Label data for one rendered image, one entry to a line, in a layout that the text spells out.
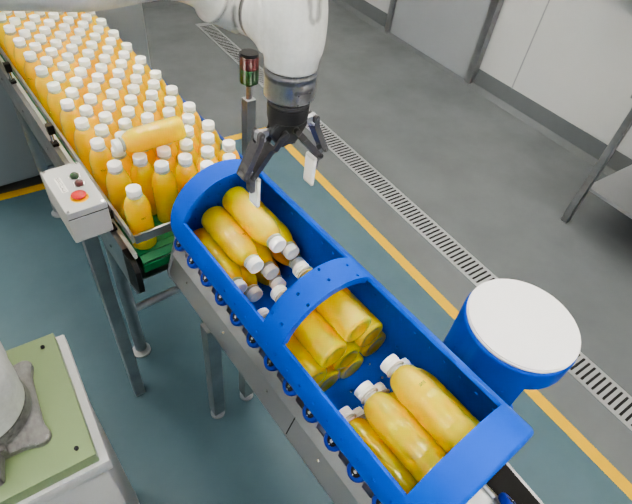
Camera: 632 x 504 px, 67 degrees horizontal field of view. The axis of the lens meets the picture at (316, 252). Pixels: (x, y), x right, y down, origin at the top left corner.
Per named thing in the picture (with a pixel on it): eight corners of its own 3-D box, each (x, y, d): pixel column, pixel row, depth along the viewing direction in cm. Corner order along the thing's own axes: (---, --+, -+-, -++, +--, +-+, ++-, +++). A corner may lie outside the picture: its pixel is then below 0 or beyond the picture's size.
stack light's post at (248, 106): (246, 301, 242) (247, 102, 163) (242, 296, 244) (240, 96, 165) (253, 298, 244) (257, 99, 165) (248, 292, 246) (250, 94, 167)
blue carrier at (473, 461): (396, 571, 84) (463, 506, 66) (168, 259, 128) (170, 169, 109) (487, 479, 100) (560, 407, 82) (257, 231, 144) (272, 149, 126)
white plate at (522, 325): (463, 349, 110) (462, 352, 111) (587, 387, 106) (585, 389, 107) (470, 266, 129) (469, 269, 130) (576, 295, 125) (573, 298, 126)
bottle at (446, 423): (449, 466, 83) (376, 385, 92) (475, 442, 86) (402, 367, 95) (461, 450, 77) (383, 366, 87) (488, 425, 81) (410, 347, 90)
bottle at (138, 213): (127, 239, 141) (115, 189, 127) (150, 230, 144) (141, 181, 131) (138, 254, 137) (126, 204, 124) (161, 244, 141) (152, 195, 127)
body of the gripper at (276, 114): (281, 113, 80) (278, 159, 87) (320, 101, 84) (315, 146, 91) (256, 93, 84) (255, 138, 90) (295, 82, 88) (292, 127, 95)
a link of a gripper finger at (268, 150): (291, 135, 88) (287, 132, 86) (256, 184, 90) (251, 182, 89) (279, 124, 90) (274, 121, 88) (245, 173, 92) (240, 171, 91)
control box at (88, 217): (76, 244, 124) (65, 214, 117) (50, 200, 134) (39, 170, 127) (114, 230, 129) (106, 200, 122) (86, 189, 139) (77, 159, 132)
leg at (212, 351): (215, 422, 197) (206, 336, 153) (208, 411, 200) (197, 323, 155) (227, 414, 200) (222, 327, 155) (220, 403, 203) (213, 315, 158)
